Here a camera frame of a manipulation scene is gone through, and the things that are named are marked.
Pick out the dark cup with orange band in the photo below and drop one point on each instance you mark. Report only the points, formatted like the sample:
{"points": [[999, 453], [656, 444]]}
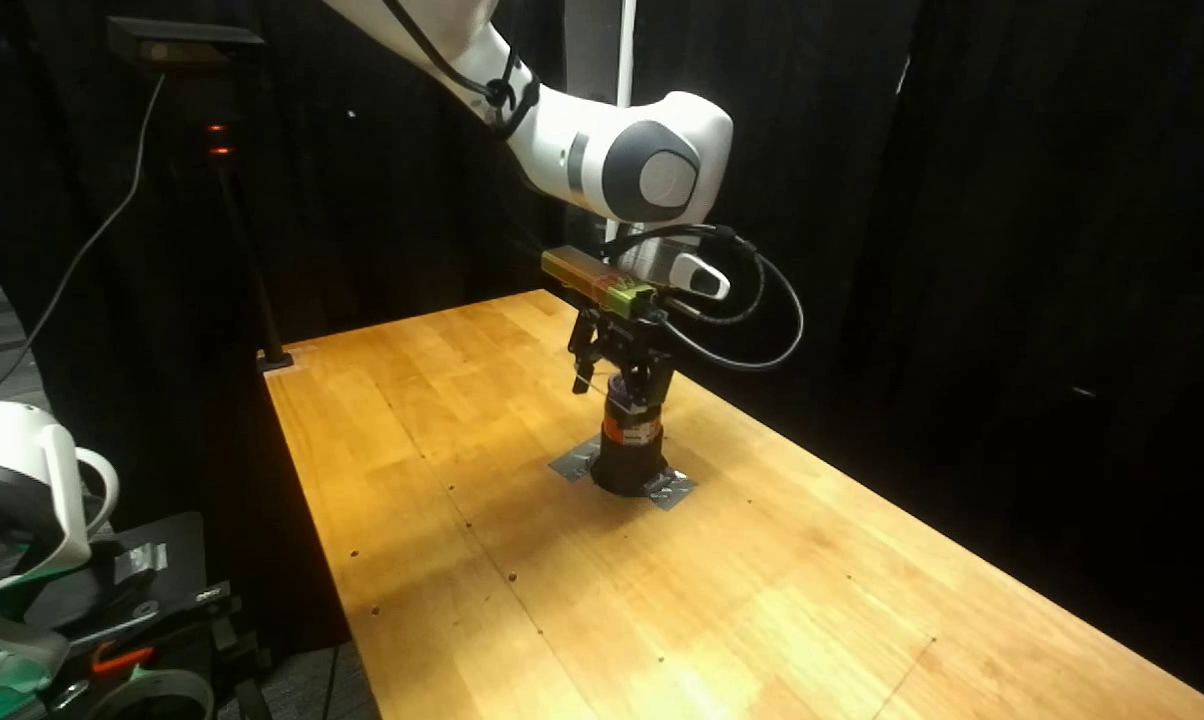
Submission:
{"points": [[626, 463]]}

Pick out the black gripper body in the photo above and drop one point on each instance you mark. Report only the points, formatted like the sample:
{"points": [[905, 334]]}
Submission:
{"points": [[626, 340]]}

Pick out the white headset device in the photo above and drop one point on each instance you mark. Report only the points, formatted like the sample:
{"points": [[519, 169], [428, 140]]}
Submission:
{"points": [[20, 463]]}

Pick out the black tripod stand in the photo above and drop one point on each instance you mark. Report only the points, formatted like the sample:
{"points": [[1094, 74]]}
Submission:
{"points": [[244, 254]]}

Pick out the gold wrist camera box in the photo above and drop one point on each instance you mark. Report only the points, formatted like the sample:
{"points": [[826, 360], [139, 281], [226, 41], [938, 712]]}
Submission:
{"points": [[594, 277]]}

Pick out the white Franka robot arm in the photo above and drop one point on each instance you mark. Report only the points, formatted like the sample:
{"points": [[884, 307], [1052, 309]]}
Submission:
{"points": [[587, 144]]}

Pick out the black camera on tripod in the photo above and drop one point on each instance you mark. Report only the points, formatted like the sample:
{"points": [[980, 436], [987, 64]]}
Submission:
{"points": [[180, 41]]}

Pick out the black equipment case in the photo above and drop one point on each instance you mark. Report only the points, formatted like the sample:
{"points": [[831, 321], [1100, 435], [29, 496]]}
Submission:
{"points": [[187, 606]]}

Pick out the white vertical pole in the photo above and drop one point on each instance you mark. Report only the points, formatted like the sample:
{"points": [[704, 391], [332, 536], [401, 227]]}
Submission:
{"points": [[621, 46]]}

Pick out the black curtain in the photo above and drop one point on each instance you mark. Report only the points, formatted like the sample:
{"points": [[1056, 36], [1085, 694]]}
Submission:
{"points": [[344, 227], [1026, 201]]}

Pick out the grey round container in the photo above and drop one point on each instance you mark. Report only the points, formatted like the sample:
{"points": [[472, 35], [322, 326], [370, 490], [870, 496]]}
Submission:
{"points": [[161, 694]]}

